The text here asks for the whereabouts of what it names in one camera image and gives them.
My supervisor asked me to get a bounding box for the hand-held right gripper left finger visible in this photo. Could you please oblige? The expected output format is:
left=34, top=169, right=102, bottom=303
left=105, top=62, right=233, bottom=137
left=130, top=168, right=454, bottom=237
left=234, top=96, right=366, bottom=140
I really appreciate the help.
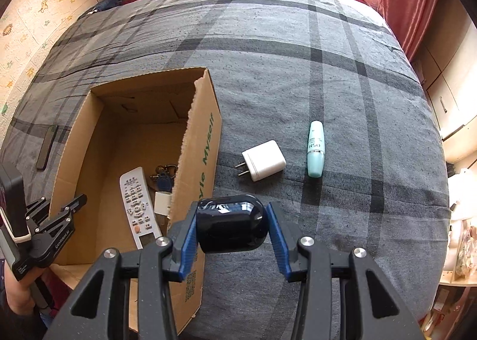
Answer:
left=44, top=201, right=198, bottom=340

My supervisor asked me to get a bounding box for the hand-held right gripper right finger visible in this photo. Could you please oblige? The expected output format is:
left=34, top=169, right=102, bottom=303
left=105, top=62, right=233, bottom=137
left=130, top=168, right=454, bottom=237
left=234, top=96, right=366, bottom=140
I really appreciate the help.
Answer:
left=266, top=201, right=425, bottom=340

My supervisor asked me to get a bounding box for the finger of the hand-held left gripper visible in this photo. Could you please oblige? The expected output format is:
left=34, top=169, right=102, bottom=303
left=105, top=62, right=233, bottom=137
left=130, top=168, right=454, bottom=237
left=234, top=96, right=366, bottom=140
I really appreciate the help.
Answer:
left=35, top=194, right=88, bottom=240
left=25, top=196, right=51, bottom=231

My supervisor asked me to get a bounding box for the small white wall charger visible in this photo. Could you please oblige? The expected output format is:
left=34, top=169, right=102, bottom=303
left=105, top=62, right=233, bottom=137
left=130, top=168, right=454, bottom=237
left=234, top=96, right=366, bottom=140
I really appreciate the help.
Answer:
left=154, top=191, right=174, bottom=218

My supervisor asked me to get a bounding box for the glossy black case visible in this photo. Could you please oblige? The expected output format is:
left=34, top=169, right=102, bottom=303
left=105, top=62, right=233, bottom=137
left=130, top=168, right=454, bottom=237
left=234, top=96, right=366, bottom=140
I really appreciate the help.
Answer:
left=196, top=193, right=270, bottom=254

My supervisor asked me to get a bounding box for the keychain with blue tag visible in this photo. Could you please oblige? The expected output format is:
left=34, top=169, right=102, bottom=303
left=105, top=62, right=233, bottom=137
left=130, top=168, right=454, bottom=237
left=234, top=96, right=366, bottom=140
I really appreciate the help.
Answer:
left=149, top=164, right=177, bottom=192

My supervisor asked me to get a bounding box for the brown cardboard box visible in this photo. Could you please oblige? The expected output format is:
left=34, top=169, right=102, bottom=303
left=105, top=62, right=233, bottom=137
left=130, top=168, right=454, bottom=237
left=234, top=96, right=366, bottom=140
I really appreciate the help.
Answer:
left=48, top=67, right=223, bottom=337

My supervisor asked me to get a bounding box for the person's left hand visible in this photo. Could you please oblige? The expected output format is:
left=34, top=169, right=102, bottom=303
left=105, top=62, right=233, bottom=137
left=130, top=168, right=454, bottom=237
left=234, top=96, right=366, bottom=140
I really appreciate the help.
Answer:
left=0, top=263, right=40, bottom=316

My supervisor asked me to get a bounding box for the white remote control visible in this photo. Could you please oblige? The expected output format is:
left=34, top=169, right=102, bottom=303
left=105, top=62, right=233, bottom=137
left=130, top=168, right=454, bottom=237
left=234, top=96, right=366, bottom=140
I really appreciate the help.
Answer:
left=119, top=167, right=162, bottom=250

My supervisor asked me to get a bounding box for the black flat device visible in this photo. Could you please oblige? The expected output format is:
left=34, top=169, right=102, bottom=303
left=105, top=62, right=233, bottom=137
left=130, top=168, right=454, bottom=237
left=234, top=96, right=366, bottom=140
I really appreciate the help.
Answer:
left=36, top=124, right=59, bottom=170

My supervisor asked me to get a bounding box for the teal cosmetic bottle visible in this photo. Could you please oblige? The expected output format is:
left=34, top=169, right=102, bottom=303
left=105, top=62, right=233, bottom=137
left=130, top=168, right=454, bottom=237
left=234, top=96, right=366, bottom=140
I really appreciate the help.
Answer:
left=306, top=120, right=323, bottom=178

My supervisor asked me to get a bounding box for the grey plaid bedsheet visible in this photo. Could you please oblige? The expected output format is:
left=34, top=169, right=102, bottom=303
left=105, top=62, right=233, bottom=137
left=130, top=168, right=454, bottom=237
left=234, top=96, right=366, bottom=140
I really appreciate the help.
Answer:
left=0, top=0, right=451, bottom=340

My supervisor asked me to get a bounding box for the cluttered wooden shelf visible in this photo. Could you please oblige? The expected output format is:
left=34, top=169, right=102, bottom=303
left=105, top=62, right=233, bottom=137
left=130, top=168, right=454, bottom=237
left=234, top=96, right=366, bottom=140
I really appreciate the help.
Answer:
left=421, top=273, right=477, bottom=340

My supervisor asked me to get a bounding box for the blue cloth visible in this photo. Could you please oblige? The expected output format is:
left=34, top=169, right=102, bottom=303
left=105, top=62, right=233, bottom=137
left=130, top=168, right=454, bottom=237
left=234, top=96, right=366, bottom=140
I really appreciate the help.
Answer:
left=92, top=0, right=127, bottom=13

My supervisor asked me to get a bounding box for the beige cabinet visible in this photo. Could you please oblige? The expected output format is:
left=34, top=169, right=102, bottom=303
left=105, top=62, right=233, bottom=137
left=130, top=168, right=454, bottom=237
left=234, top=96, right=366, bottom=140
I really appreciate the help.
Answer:
left=410, top=0, right=477, bottom=165

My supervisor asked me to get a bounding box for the large white wall charger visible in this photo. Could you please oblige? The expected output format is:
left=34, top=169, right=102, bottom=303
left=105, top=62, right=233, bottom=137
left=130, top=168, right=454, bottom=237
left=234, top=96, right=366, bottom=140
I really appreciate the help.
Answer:
left=235, top=140, right=287, bottom=182

